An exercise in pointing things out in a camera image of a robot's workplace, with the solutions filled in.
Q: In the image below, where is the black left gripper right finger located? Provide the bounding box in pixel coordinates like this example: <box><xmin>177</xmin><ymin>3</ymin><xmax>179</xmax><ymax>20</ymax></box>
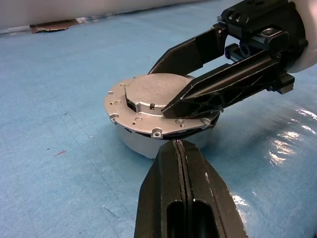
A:
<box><xmin>177</xmin><ymin>140</ymin><xmax>248</xmax><ymax>238</ymax></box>

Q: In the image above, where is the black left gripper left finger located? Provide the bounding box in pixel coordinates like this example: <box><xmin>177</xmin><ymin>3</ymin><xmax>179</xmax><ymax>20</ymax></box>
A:
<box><xmin>134</xmin><ymin>140</ymin><xmax>188</xmax><ymax>238</ymax></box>

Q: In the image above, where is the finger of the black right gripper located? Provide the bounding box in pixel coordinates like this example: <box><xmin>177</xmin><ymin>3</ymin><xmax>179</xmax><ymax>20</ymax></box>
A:
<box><xmin>147</xmin><ymin>26</ymin><xmax>226</xmax><ymax>75</ymax></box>
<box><xmin>162</xmin><ymin>49</ymin><xmax>285</xmax><ymax>119</ymax></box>

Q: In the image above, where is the silver motor cover plate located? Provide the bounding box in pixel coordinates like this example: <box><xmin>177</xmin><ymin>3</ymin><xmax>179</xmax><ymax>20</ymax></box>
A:
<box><xmin>104</xmin><ymin>72</ymin><xmax>221</xmax><ymax>139</ymax></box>

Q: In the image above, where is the brown tape strip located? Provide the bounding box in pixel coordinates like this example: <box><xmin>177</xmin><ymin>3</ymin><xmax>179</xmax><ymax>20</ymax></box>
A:
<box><xmin>29</xmin><ymin>19</ymin><xmax>80</xmax><ymax>34</ymax></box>

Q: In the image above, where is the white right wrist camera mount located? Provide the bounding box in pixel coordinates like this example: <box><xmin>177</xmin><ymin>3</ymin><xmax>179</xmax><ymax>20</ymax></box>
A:
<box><xmin>288</xmin><ymin>0</ymin><xmax>317</xmax><ymax>74</ymax></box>

